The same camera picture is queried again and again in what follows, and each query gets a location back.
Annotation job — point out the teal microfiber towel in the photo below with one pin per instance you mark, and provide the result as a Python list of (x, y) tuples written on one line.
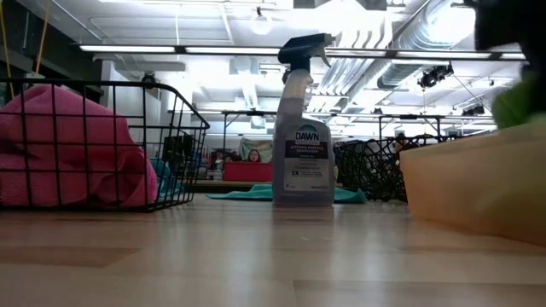
[(162, 175), (256, 194)]

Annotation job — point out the round ceiling lamp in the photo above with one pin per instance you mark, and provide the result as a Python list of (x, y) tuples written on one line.
[(261, 23)]

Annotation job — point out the person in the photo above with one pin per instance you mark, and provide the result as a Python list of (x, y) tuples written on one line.
[(400, 138), (253, 155)]

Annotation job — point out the black framed background table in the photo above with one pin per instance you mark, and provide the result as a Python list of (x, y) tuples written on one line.
[(247, 113)]

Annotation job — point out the black hanging camera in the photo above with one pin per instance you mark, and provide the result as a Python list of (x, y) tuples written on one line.
[(434, 76)]

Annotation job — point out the black frame light bar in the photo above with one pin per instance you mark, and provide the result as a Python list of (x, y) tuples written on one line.
[(230, 50)]

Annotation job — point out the small clear bottle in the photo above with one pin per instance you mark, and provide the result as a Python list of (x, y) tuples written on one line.
[(218, 170)]

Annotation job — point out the red box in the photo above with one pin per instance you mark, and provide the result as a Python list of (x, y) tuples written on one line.
[(248, 171)]

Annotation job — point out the Dawn spray bottle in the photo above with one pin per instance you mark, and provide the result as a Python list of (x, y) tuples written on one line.
[(303, 158)]

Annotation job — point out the black office chair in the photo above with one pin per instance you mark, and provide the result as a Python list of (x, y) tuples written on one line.
[(178, 151)]

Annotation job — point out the black mesh basket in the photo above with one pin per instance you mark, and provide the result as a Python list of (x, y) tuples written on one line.
[(371, 170)]

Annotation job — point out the orange translucent plastic bin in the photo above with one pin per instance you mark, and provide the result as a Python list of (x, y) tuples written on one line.
[(452, 183)]

